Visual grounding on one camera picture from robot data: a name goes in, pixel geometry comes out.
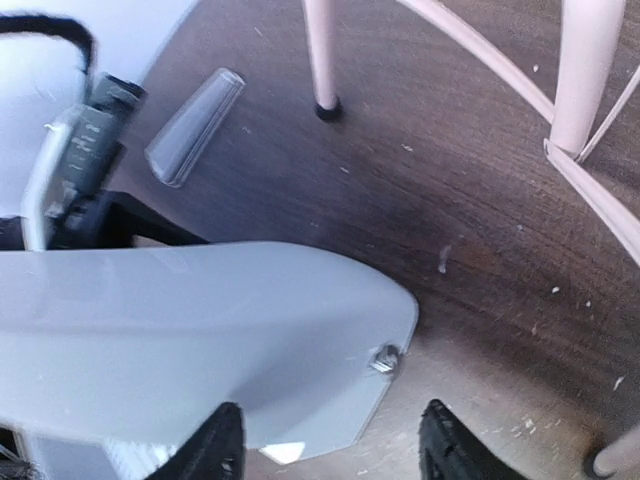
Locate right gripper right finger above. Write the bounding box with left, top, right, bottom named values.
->
left=418, top=399, right=523, bottom=480

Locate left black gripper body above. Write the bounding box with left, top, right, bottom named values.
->
left=0, top=189, right=211, bottom=251

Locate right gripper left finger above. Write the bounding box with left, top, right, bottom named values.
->
left=149, top=402, right=246, bottom=480

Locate clear metronome front cover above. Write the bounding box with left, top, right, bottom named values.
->
left=144, top=68, right=246, bottom=188

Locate white metronome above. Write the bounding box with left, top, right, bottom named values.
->
left=1, top=242, right=419, bottom=479

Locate pink music stand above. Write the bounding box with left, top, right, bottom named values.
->
left=302, top=0, right=639, bottom=479

